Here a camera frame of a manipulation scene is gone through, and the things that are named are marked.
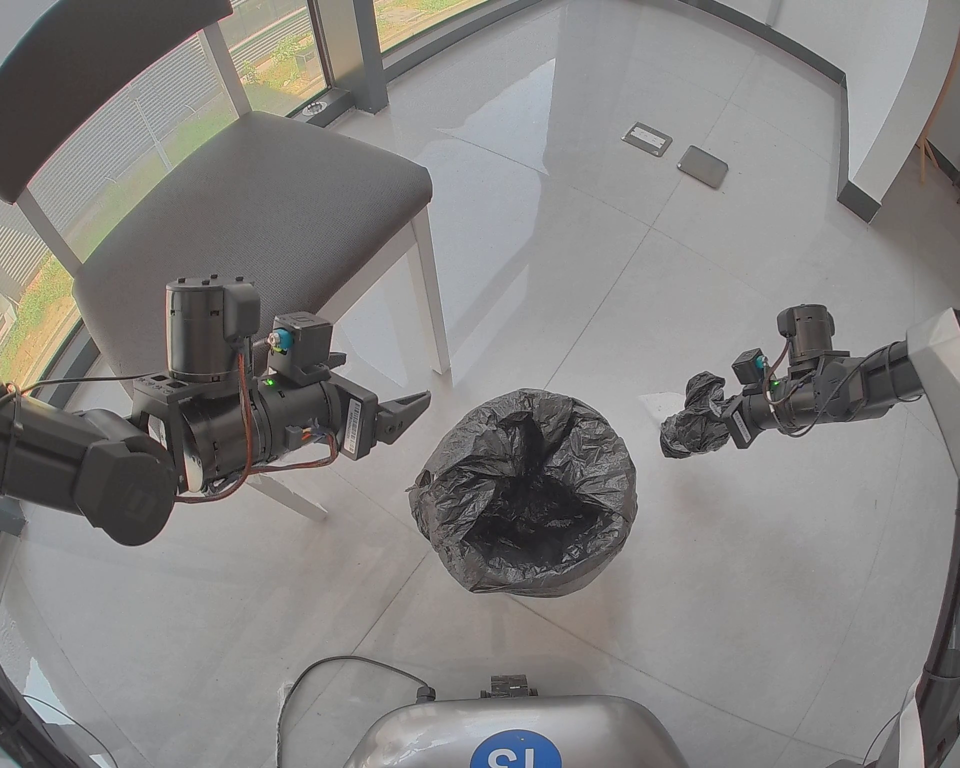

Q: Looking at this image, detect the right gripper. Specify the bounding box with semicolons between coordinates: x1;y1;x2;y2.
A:
723;377;820;452

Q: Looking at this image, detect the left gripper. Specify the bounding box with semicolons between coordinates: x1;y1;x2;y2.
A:
180;375;434;493

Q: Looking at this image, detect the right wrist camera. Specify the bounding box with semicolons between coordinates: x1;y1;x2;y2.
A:
732;348;775;396

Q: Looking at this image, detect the black plastic bag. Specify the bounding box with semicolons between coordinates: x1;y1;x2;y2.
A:
408;387;639;600

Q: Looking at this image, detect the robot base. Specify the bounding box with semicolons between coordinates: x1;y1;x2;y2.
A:
352;672;681;768

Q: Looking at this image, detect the white chair with grey seat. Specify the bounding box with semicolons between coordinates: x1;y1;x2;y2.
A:
0;0;452;524

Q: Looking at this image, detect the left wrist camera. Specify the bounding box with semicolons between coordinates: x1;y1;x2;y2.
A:
265;308;348;388

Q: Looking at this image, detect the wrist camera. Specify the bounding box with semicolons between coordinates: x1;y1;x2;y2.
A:
732;348;775;396
265;308;348;388

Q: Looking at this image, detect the black plastic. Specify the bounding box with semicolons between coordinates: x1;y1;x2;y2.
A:
659;370;741;461

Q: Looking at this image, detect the black cable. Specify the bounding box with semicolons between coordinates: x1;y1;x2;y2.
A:
279;654;438;768

